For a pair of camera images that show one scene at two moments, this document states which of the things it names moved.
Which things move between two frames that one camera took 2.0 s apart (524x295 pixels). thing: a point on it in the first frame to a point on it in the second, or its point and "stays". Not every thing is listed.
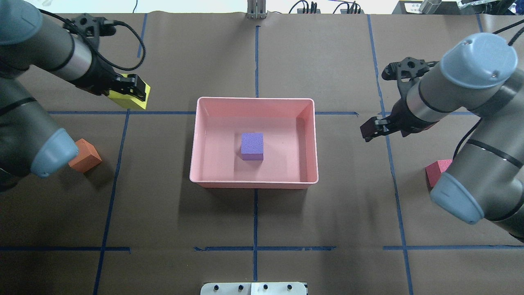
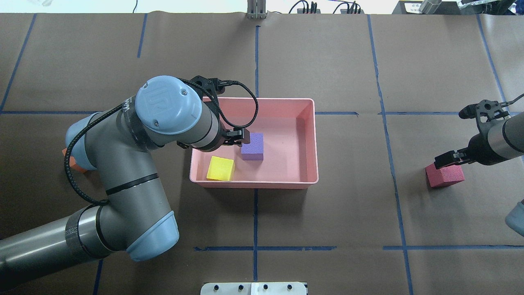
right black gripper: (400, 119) to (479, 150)
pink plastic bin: (254, 143) stays
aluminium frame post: (256, 9) stays
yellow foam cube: (124, 99) to (221, 169)
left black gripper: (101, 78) to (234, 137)
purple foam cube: (252, 146) stays
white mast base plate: (254, 288) stays
